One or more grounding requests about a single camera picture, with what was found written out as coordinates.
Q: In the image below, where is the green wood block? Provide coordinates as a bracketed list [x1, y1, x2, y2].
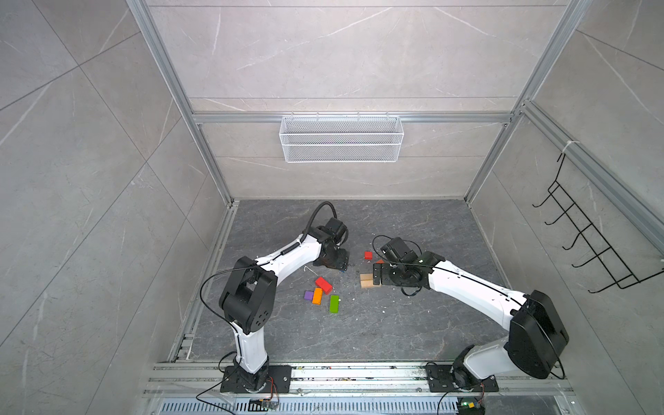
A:
[329, 295, 340, 314]

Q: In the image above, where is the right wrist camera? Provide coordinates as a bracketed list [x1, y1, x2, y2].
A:
[380, 237, 418, 265]

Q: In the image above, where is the white zip tie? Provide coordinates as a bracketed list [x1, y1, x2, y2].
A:
[561, 140, 580, 154]

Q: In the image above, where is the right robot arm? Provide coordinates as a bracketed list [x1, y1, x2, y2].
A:
[372, 252, 569, 390]

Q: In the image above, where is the white wire mesh basket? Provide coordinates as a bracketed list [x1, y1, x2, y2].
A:
[279, 115, 405, 164]

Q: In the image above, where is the short natural wood block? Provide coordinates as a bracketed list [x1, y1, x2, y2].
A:
[360, 273, 375, 288]

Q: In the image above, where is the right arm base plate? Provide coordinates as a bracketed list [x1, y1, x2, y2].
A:
[424, 362, 499, 393]

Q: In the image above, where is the black wire hook rack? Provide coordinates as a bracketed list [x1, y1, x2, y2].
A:
[532, 153, 663, 294]

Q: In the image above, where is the aluminium front rail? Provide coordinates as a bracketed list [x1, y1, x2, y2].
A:
[141, 361, 575, 398]

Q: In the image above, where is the orange-yellow wood block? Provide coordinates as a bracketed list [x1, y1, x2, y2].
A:
[311, 287, 323, 305]

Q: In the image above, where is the red rectangular wood block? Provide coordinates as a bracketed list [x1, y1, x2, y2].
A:
[315, 277, 333, 295]

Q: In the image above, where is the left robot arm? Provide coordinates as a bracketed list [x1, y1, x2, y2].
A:
[219, 201, 349, 392]

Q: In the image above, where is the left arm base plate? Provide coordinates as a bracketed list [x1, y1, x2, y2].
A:
[220, 365, 293, 394]

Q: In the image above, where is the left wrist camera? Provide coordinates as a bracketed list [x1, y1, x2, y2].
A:
[324, 218, 349, 246]

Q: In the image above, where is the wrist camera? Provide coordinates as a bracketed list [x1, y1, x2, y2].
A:
[324, 218, 349, 246]
[380, 237, 418, 265]

